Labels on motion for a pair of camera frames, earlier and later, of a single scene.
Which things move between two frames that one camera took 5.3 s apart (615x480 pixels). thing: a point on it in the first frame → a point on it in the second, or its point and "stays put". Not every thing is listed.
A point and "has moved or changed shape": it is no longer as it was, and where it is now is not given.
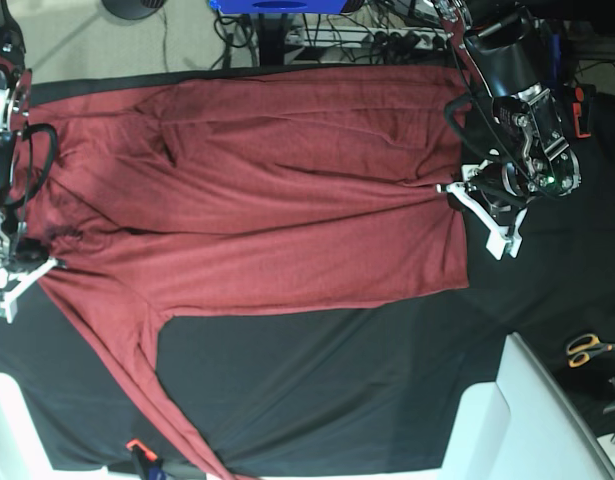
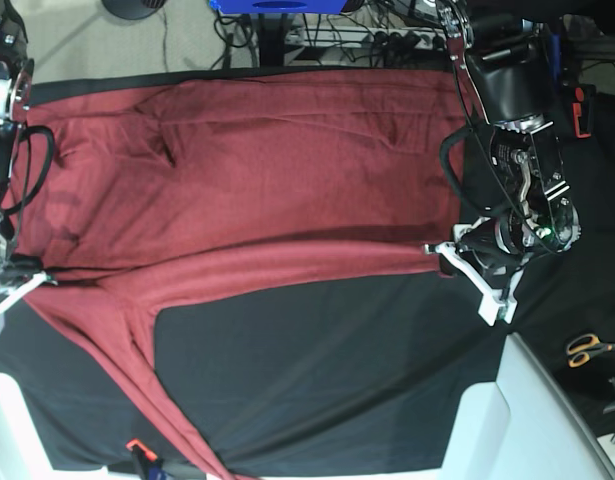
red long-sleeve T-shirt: (175, 193) has moved or changed shape
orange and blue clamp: (148, 464) stays put
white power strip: (402, 40) stays put
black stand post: (272, 40) stays put
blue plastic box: (278, 6) stays put
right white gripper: (501, 238) → (494, 304)
